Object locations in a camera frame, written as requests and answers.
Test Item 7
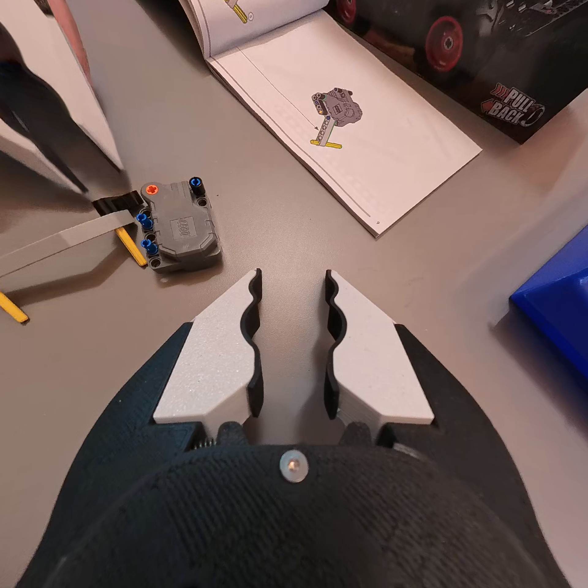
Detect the blue plastic bin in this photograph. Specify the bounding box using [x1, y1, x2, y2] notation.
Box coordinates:
[509, 236, 588, 382]

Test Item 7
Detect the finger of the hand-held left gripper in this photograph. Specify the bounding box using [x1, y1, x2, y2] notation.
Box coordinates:
[0, 0, 125, 193]
[0, 119, 83, 194]

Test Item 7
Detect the grey toy motor block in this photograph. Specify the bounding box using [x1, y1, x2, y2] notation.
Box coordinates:
[134, 176, 224, 275]

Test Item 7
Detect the black toy set box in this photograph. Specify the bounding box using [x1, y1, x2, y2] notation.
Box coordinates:
[328, 0, 588, 144]

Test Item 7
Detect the grey toy brick beam assembly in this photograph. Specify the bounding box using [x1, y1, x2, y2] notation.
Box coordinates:
[0, 190, 149, 324]

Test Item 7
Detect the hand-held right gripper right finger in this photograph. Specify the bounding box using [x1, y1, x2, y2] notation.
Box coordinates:
[324, 269, 435, 425]

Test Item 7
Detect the grey desk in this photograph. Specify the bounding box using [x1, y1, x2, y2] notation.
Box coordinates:
[0, 0, 588, 588]

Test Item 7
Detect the open instruction booklet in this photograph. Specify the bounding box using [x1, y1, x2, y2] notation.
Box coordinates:
[178, 0, 483, 239]

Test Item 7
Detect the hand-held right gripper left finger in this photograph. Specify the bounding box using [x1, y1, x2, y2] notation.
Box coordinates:
[153, 269, 265, 425]

